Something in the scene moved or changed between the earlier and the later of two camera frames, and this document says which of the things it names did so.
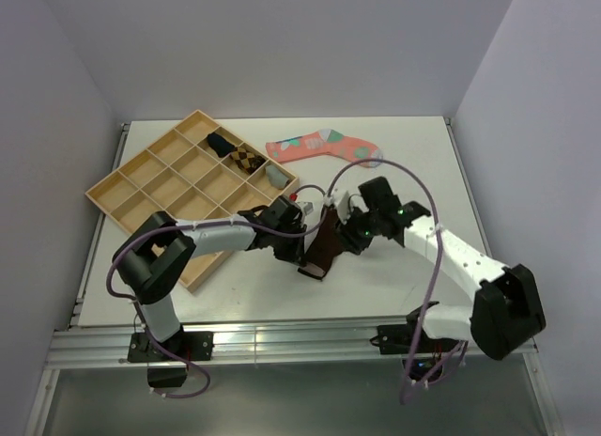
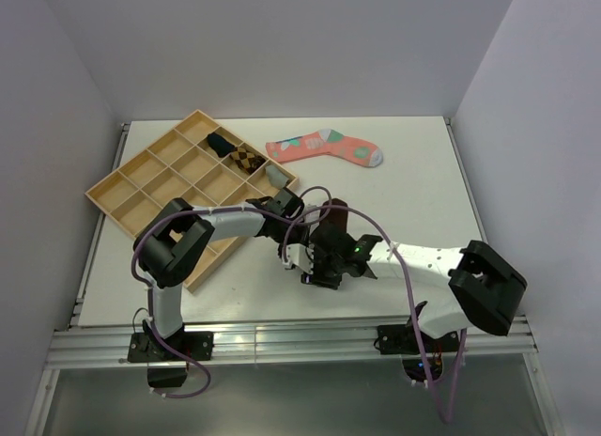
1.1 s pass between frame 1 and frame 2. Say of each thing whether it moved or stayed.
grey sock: stayed
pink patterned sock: stayed
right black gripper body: moved
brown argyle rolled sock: stayed
